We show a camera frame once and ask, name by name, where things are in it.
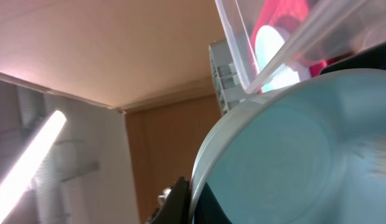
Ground light blue bowl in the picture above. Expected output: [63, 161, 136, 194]
[189, 68, 386, 223]

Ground clear plastic bin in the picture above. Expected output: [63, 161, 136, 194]
[215, 0, 386, 93]

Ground black waste tray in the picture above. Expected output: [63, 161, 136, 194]
[320, 42, 386, 75]

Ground grey dishwasher rack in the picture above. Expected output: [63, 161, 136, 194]
[209, 40, 253, 116]

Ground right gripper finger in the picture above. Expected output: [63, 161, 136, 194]
[146, 176, 191, 224]

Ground red plastic tray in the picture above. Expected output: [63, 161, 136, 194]
[250, 0, 355, 94]

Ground ceiling light tube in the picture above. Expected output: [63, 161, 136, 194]
[0, 110, 67, 223]

